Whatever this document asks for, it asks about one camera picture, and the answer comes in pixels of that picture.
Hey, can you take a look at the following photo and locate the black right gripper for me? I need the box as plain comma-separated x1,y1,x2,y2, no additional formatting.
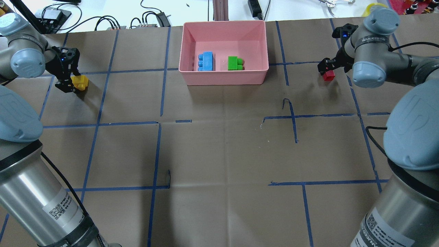
317,46,355,76

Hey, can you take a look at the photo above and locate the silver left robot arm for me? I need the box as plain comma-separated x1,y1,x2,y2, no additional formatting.
0,12,119,247

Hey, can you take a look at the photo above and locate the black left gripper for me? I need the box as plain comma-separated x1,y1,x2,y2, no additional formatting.
45,51,81,94

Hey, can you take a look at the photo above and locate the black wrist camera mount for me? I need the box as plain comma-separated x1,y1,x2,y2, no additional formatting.
331,23,358,46
60,47,80,71

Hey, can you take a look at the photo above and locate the blue toy block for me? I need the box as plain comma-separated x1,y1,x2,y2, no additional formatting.
197,51,215,71

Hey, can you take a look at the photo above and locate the yellow toy block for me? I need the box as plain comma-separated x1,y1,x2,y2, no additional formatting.
71,75,89,91

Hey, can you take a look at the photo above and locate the green toy block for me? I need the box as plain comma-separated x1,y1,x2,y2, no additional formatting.
227,56,244,71

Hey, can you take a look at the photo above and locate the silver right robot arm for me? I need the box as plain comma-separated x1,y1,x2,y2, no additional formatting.
317,5,439,247

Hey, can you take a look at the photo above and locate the red toy block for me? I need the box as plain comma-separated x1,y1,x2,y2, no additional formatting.
322,70,335,82

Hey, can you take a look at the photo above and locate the yellow tape roll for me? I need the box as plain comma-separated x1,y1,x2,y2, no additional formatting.
361,2,389,17

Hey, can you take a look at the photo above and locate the pink plastic box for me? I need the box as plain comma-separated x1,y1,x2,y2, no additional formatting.
178,20,269,86

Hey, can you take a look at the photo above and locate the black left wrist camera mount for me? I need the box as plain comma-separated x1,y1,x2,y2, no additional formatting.
60,47,80,71

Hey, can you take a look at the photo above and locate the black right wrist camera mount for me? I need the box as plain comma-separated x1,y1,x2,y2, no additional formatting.
331,23,358,46

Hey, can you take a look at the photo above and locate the aluminium frame post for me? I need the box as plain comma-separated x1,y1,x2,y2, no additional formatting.
213,0,229,21

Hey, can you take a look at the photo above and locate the black power strip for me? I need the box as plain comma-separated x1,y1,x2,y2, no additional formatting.
247,0,262,20

